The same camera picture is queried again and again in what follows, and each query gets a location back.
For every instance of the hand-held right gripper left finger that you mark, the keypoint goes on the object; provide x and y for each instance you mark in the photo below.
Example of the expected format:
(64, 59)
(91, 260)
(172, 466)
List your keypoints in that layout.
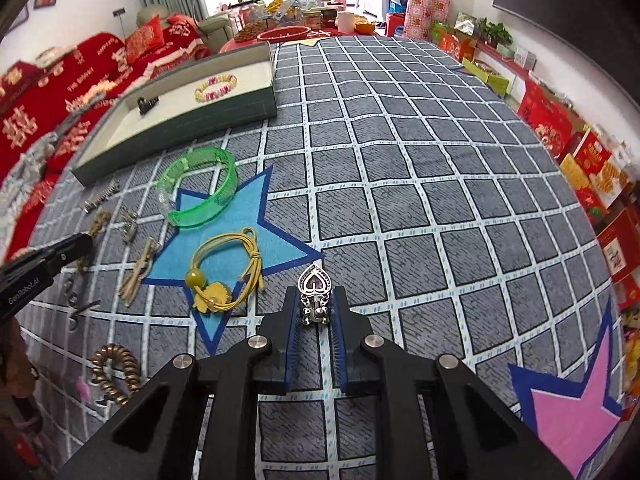
(292, 340)

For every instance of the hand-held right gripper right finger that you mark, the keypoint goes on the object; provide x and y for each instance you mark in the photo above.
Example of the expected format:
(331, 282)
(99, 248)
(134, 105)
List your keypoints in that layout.
(339, 345)

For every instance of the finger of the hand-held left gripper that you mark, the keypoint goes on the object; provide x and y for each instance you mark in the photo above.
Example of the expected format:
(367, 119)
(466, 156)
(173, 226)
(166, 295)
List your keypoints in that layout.
(72, 251)

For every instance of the silver heart hair clip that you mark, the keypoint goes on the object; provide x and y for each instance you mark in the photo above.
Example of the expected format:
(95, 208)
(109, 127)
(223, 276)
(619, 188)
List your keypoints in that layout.
(314, 290)

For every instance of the small silver claw clip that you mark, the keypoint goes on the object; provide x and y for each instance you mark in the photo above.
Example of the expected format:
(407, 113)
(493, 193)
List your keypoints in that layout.
(129, 226)

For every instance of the long silver hair clip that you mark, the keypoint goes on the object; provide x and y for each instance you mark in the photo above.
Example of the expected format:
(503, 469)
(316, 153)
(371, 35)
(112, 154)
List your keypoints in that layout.
(102, 196)

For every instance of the beige hair clip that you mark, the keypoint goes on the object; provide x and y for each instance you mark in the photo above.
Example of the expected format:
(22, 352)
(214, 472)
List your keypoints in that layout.
(137, 272)

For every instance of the green-sided jewelry tray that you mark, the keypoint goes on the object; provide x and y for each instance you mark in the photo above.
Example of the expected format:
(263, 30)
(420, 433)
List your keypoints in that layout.
(175, 120)

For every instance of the green transparent bangle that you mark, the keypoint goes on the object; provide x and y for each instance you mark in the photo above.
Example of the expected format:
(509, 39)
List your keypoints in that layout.
(227, 185)

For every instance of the person's left forearm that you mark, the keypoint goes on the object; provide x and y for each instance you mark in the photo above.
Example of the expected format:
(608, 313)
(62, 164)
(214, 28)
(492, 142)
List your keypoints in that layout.
(15, 360)

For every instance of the blue star patch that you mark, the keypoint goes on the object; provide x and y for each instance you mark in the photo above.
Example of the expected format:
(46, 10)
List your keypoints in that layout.
(280, 250)

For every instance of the red sofa cover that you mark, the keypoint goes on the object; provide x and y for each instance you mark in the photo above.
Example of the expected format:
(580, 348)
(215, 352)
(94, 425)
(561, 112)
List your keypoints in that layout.
(45, 105)

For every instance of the black claw hair clip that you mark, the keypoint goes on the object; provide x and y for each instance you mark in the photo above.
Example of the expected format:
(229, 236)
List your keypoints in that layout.
(147, 105)

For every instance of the red patterned cushion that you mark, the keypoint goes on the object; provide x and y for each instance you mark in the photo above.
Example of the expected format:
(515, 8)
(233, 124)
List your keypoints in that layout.
(145, 40)

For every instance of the pink star patch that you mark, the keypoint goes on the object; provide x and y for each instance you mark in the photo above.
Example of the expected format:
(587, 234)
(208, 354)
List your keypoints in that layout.
(570, 420)

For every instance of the beige armchair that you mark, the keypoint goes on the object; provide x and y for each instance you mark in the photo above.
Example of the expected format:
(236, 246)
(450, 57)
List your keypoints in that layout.
(215, 27)

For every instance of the red plastic basket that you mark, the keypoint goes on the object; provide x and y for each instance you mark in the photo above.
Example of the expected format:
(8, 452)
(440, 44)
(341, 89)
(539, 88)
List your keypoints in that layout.
(280, 35)

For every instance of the red and yellow gift box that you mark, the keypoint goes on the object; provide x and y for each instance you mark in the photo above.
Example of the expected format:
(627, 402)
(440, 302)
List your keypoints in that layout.
(595, 170)

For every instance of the white cup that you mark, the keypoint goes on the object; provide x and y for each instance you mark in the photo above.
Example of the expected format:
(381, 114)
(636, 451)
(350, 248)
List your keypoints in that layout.
(345, 22)

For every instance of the green potted plant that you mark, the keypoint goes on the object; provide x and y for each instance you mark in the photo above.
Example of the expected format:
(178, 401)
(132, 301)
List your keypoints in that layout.
(495, 32)

